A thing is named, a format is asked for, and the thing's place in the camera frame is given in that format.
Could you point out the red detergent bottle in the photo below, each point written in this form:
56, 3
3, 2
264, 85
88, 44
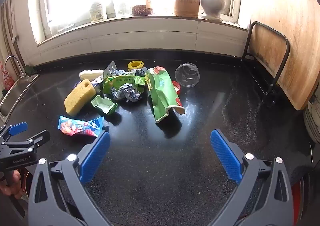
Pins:
5, 76

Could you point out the thin white stick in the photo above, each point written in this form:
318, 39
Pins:
311, 153

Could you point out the steel faucet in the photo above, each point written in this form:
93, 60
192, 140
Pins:
10, 57

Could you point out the silver blue wrapper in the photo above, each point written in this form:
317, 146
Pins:
126, 93

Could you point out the grey blue crumpled wrapper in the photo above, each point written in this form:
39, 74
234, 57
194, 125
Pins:
141, 71

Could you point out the blue snack wrapper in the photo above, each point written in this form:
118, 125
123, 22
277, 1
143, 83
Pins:
75, 126

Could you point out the wooden cutting board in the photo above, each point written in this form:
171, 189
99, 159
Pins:
295, 41

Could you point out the white ceramic pot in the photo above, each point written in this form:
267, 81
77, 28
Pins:
212, 3

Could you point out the wall pipe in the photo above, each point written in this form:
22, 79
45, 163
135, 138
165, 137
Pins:
11, 28

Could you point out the silver blister pack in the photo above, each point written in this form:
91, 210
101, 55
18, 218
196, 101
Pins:
110, 68

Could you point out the flat green wrapper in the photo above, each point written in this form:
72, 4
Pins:
122, 81

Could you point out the green cloth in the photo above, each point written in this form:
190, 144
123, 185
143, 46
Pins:
29, 70

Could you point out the labelled package on windowsill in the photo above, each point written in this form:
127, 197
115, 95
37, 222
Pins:
98, 11

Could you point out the red lid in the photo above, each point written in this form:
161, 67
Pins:
176, 87

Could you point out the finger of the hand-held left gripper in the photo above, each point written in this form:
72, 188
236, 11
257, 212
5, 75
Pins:
40, 137
17, 127

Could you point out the jar with red contents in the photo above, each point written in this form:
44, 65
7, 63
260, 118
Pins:
142, 8

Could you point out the stack of plates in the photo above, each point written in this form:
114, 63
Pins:
312, 121

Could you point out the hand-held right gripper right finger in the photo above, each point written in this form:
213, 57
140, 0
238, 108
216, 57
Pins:
225, 156

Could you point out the person's left hand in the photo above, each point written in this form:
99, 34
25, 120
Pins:
13, 186

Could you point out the clear glass jar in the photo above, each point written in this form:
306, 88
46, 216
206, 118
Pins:
122, 5

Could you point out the black metal rack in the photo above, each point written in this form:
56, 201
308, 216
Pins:
270, 97

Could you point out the steel sink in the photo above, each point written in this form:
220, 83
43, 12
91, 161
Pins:
15, 93

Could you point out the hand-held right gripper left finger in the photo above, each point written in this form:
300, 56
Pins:
96, 158

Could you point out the small green plastic tray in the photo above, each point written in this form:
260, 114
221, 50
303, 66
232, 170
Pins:
103, 104

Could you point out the yellow sponge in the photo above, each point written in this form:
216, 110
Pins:
77, 98

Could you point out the clear plastic cup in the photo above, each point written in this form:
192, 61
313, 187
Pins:
187, 76

